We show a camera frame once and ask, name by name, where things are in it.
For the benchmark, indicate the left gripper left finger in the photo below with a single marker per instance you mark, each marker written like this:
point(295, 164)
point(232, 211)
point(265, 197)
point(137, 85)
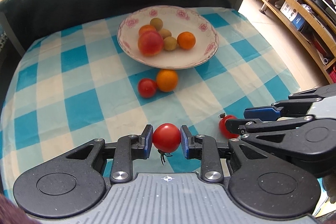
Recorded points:
point(129, 148)

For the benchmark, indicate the orange mandarin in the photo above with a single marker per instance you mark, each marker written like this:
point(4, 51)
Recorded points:
point(167, 80)
point(186, 40)
point(145, 29)

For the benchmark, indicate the blue white checkered tablecloth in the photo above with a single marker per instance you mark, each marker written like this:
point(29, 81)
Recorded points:
point(76, 85)

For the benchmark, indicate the wooden tv shelf unit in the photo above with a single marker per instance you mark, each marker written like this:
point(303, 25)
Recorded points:
point(317, 35)

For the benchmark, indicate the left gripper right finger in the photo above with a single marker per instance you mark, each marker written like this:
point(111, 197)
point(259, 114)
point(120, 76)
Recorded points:
point(203, 148)

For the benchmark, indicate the white floral porcelain plate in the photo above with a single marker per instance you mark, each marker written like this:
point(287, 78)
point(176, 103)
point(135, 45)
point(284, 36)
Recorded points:
point(176, 20)

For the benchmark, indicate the red cherry tomato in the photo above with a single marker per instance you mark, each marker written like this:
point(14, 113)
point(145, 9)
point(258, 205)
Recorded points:
point(167, 138)
point(224, 128)
point(147, 88)

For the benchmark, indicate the white blue box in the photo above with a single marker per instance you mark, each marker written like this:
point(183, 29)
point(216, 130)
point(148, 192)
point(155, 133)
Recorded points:
point(293, 16)

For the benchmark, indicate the brown longan fruit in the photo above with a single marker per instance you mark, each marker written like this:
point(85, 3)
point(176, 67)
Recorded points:
point(164, 33)
point(170, 43)
point(157, 23)

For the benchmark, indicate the large red yellow apple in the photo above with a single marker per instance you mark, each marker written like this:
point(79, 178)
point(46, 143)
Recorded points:
point(150, 43)

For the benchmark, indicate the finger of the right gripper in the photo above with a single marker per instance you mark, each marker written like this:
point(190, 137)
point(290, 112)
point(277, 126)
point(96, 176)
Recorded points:
point(234, 124)
point(264, 113)

